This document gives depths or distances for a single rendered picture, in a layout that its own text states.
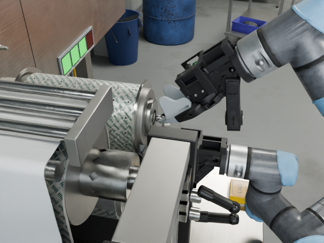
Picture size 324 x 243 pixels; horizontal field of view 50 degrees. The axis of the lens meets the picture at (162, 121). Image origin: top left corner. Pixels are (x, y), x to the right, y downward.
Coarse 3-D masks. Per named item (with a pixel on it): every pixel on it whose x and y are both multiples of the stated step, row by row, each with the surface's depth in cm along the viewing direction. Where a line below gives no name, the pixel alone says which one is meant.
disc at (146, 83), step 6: (144, 84) 67; (150, 84) 72; (138, 90) 65; (144, 90) 67; (138, 96) 64; (138, 102) 64; (132, 120) 63; (132, 126) 63; (132, 132) 64; (132, 138) 64; (138, 144) 68; (138, 150) 69
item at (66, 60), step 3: (66, 57) 102; (69, 57) 105; (63, 60) 101; (66, 60) 103; (69, 60) 105; (63, 63) 101; (66, 63) 103; (69, 63) 105; (63, 66) 101; (66, 66) 103; (69, 66) 105; (66, 69) 103; (66, 72) 104
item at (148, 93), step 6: (150, 90) 69; (144, 96) 66; (150, 96) 69; (144, 102) 65; (138, 108) 65; (144, 108) 65; (138, 114) 65; (144, 114) 66; (138, 120) 65; (138, 126) 65; (138, 132) 65; (138, 138) 67; (144, 138) 69; (144, 144) 69
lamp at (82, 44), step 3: (84, 39) 113; (81, 42) 111; (84, 42) 114; (81, 45) 112; (84, 45) 114; (81, 48) 112; (84, 48) 114; (81, 51) 112; (84, 51) 114; (81, 54) 113
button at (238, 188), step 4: (232, 180) 101; (236, 180) 101; (240, 180) 101; (232, 184) 99; (236, 184) 99; (240, 184) 99; (244, 184) 99; (232, 188) 98; (236, 188) 98; (240, 188) 98; (244, 188) 98; (232, 192) 97; (236, 192) 97; (240, 192) 97; (244, 192) 97; (232, 196) 96; (236, 196) 96; (240, 196) 96; (244, 196) 96; (232, 200) 97; (236, 200) 96; (240, 200) 96
